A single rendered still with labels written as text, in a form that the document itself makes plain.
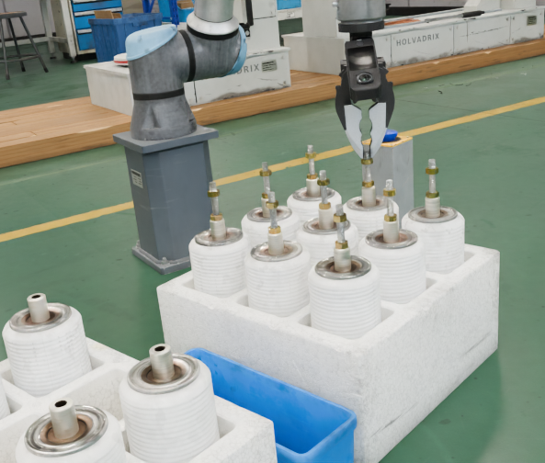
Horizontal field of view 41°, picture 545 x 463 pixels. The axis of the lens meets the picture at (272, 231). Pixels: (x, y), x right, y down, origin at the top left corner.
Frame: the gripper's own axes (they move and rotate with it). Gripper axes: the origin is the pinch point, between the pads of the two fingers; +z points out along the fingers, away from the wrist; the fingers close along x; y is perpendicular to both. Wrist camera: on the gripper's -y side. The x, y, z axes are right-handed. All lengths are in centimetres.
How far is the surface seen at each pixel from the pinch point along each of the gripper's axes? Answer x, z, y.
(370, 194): -0.4, 7.2, -0.5
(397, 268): -2.9, 11.7, -20.8
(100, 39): 184, 15, 443
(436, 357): -8.0, 25.7, -21.6
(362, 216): 1.2, 9.8, -3.8
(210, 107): 61, 28, 199
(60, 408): 30, 6, -61
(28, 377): 43, 15, -41
